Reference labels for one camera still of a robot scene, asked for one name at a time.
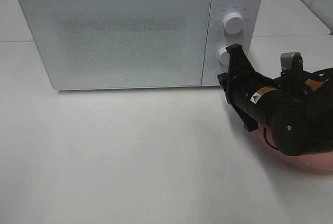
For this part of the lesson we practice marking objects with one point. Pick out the white microwave door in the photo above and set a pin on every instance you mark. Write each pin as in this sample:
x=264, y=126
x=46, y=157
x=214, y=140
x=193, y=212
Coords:
x=115, y=44

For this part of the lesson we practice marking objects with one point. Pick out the white microwave oven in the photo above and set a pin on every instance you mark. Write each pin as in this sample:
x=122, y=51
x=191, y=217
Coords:
x=229, y=10

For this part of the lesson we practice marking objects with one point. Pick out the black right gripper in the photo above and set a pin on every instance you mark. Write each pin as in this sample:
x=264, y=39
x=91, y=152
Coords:
x=250, y=93

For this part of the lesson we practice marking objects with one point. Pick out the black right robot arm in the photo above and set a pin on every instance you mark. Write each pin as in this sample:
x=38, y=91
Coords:
x=295, y=108

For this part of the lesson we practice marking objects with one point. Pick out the lower white microwave knob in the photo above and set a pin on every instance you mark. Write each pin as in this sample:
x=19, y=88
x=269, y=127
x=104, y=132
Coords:
x=223, y=56

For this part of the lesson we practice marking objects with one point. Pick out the white microwave knob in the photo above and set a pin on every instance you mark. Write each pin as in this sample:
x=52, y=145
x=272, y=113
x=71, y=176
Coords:
x=223, y=56
x=233, y=22

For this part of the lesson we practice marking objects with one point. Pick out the upper white microwave knob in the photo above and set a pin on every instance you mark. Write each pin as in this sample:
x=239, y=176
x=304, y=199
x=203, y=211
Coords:
x=233, y=22

